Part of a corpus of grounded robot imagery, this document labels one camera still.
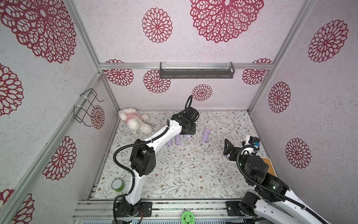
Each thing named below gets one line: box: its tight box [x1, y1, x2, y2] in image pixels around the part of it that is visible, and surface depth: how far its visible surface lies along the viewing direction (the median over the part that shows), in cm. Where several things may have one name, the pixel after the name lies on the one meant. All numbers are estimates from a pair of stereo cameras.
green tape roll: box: [111, 178, 125, 192], surface depth 79 cm
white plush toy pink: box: [117, 107, 152, 134], surface depth 103 cm
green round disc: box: [180, 210, 196, 224], surface depth 69 cm
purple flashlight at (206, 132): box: [202, 126, 211, 143], surface depth 105 cm
